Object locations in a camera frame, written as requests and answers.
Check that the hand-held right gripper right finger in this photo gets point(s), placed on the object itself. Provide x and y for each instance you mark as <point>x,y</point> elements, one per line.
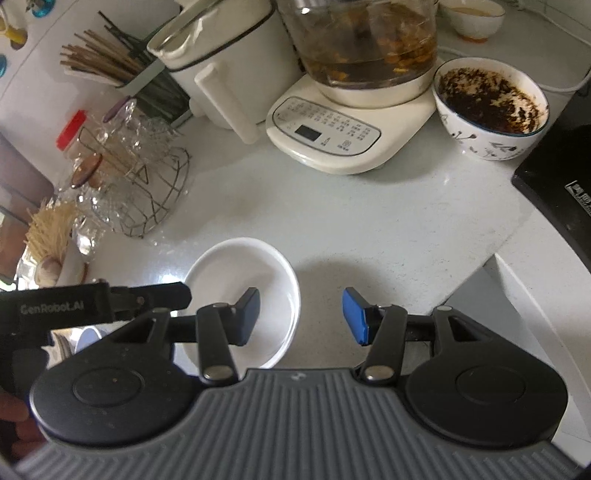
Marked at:
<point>354,316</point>

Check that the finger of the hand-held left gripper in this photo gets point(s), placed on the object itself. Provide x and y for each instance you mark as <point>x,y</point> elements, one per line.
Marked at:
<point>157,295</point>

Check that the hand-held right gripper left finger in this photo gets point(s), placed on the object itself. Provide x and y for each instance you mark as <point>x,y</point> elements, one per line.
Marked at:
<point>249,318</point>

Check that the white ceramic bowl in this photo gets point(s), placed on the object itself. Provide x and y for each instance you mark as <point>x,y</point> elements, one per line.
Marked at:
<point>240,267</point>

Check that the person's left hand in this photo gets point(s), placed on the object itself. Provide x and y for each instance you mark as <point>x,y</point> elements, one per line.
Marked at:
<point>16,424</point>

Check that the garlic bulbs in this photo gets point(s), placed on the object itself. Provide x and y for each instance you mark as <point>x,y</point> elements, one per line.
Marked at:
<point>48,271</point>

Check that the small white bowl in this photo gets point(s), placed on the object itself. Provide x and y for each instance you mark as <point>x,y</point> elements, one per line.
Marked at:
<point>74,267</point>

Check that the clear plastic bowl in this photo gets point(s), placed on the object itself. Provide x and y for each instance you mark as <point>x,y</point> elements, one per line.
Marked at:
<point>87,339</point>

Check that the brown cutting board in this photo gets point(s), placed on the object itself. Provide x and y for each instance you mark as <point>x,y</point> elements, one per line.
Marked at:
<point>23,170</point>

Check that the group of clear glass cups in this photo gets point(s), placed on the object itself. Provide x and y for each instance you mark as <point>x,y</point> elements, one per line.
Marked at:
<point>120,138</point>

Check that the cream health pot base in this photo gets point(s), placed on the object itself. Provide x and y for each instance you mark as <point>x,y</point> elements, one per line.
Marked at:
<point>332,138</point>

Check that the glass jar red lid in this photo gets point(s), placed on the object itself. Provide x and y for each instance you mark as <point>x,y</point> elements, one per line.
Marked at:
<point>71,127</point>

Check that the green white chopstick holder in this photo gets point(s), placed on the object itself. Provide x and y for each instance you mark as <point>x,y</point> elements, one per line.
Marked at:
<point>161,99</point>

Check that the floral bowl with tea leaves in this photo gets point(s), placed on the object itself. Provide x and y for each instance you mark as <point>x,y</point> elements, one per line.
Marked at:
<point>485,138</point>

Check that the bundle of chopsticks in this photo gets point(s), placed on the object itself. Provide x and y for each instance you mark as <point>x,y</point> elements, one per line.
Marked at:
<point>101,60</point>

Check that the white kettle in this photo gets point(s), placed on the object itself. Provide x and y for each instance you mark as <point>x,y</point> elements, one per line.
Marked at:
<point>221,60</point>

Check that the black induction cooker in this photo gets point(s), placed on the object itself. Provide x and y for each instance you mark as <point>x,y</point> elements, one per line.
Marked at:
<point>563,184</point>

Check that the glass health pot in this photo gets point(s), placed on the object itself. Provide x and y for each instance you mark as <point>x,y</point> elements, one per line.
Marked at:
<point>360,41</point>

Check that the white bowl gold rim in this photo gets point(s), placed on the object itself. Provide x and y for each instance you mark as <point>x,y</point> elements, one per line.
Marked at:
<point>471,25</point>

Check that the blue wall flange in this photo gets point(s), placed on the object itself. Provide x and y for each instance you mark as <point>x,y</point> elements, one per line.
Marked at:
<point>40,7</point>
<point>2,67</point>

